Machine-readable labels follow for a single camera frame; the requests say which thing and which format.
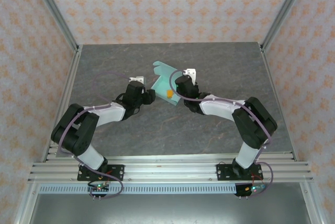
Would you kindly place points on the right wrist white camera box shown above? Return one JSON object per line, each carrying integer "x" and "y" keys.
{"x": 190, "y": 73}

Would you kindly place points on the light blue paper box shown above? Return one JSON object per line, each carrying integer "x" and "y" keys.
{"x": 162, "y": 85}

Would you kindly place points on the grey metal lower shelf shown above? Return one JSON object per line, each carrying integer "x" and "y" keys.
{"x": 170, "y": 208}

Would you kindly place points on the aluminium mounting rail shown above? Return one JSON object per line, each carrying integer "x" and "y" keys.
{"x": 170, "y": 169}

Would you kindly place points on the aluminium table side rail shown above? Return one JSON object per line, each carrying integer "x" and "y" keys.
{"x": 277, "y": 95}
{"x": 68, "y": 88}

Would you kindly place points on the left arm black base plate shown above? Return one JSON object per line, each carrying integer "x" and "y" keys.
{"x": 116, "y": 173}

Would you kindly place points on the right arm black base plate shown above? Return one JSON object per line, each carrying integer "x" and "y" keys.
{"x": 225, "y": 173}

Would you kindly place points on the aluminium frame post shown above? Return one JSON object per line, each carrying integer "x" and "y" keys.
{"x": 286, "y": 9}
{"x": 52, "y": 9}

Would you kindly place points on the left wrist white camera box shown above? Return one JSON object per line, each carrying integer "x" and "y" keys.
{"x": 137, "y": 80}

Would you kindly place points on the small orange block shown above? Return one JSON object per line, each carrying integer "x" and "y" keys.
{"x": 170, "y": 94}

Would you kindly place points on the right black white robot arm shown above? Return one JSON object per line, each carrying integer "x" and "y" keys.
{"x": 254, "y": 124}

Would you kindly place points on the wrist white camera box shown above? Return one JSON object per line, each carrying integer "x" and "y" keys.
{"x": 190, "y": 73}
{"x": 137, "y": 80}

